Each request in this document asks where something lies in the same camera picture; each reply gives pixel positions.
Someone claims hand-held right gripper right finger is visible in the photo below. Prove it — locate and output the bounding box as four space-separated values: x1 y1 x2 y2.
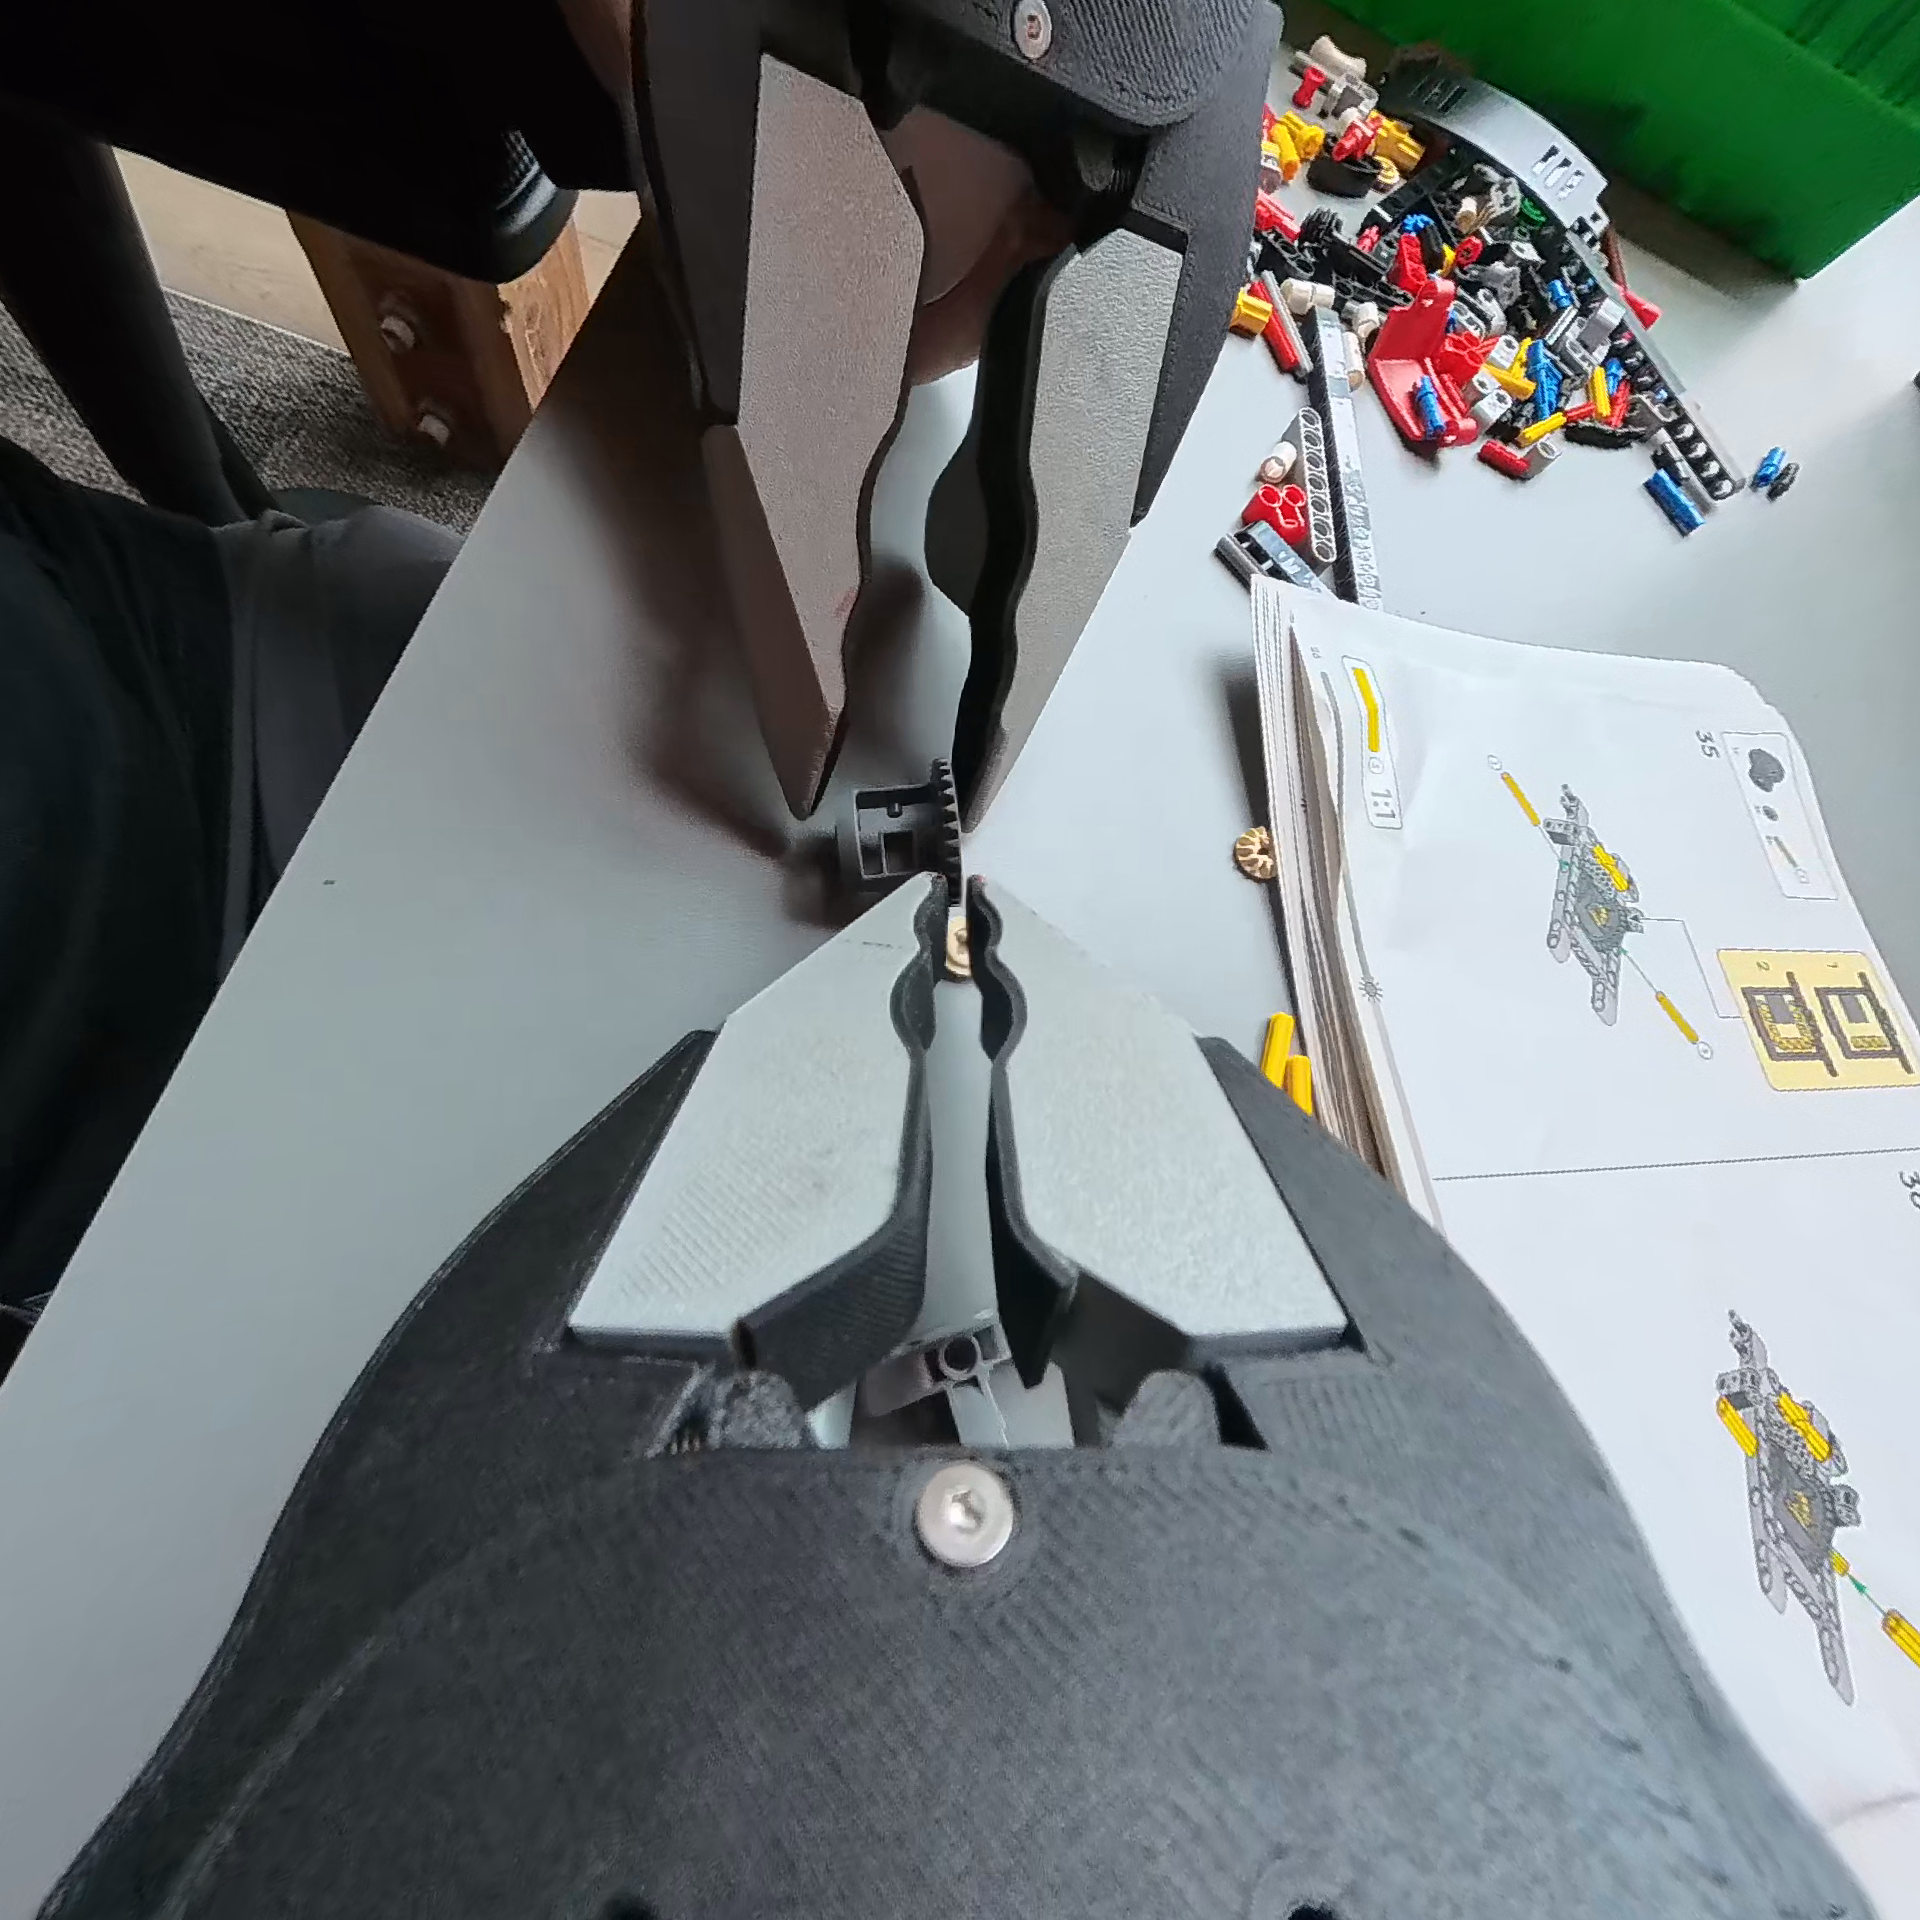
966 878 1349 1396

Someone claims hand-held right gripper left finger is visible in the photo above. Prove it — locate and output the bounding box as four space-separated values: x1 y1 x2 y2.
568 873 952 1408

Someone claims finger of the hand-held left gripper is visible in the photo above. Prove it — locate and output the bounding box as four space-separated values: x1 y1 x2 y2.
698 56 929 824
923 223 1191 835

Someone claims grey lego differential with gear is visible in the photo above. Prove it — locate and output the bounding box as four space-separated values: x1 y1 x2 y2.
803 755 966 903

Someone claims red lego seat piece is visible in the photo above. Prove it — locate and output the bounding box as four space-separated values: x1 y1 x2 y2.
1366 278 1489 454

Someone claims lego instruction booklet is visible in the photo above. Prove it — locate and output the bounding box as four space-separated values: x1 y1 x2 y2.
1248 574 1920 1920

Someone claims pile of loose lego pieces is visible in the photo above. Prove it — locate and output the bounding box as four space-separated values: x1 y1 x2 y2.
1211 31 1801 602

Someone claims dark grey curved lego panel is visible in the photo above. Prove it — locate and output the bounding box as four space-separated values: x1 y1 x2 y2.
1381 67 1614 243

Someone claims person's left hand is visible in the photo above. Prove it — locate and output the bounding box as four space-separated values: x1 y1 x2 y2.
907 159 1079 384

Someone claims wooden table leg with bolts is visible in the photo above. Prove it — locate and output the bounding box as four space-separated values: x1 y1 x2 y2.
286 210 594 480

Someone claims green box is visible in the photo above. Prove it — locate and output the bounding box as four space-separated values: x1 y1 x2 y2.
1319 0 1920 280

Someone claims person's dark clothed lap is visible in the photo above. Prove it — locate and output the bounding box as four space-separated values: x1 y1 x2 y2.
0 434 467 1384

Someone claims black metal table frame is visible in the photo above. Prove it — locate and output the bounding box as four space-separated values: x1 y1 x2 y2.
0 0 648 529

